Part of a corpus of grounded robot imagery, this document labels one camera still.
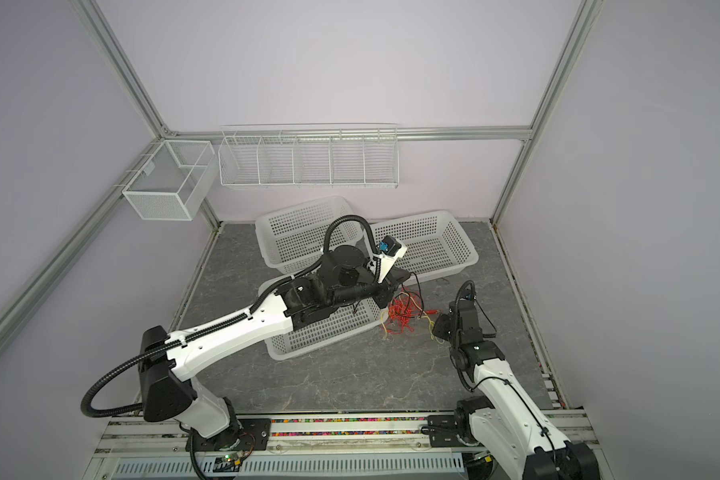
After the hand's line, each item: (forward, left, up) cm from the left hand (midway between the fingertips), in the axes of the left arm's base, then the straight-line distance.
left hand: (408, 279), depth 66 cm
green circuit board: (-29, +46, -33) cm, 64 cm away
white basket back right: (+37, -18, -33) cm, 53 cm away
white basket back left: (+42, +38, -32) cm, 65 cm away
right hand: (+1, -13, -24) cm, 28 cm away
